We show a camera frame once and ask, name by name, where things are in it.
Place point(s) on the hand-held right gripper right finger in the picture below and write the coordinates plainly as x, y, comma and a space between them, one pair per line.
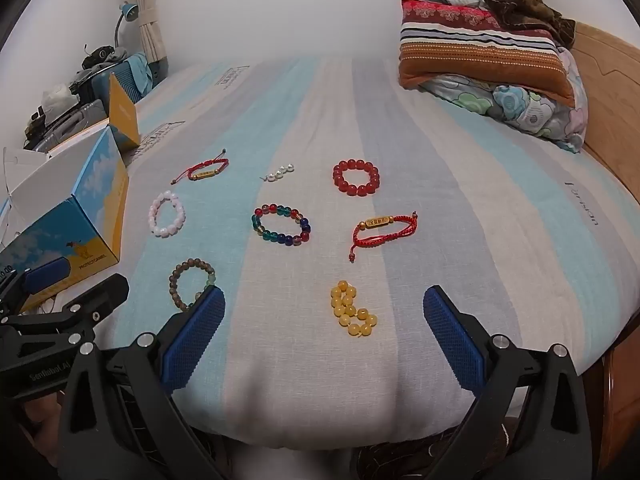
455, 340

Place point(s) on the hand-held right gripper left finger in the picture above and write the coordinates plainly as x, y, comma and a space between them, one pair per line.
195, 340

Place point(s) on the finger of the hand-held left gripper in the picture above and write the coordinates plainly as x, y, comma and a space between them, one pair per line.
97, 300
45, 269

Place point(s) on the blue and yellow cardboard box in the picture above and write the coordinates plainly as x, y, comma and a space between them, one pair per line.
75, 220

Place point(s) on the striped bed sheet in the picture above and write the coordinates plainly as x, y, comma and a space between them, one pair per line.
450, 260

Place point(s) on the teal suitcase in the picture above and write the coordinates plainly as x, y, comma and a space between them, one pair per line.
135, 77

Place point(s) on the black bag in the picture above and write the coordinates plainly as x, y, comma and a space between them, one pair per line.
100, 60

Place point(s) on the floral quilt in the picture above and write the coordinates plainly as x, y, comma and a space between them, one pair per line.
515, 105

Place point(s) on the beige curtain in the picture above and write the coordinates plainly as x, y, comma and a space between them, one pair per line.
147, 20

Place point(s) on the blue desk lamp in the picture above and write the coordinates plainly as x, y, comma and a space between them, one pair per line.
127, 12

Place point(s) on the striped red brown pillow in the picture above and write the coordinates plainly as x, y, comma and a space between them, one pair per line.
475, 50

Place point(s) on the wooden bed frame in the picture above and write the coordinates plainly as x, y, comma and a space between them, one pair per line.
610, 110

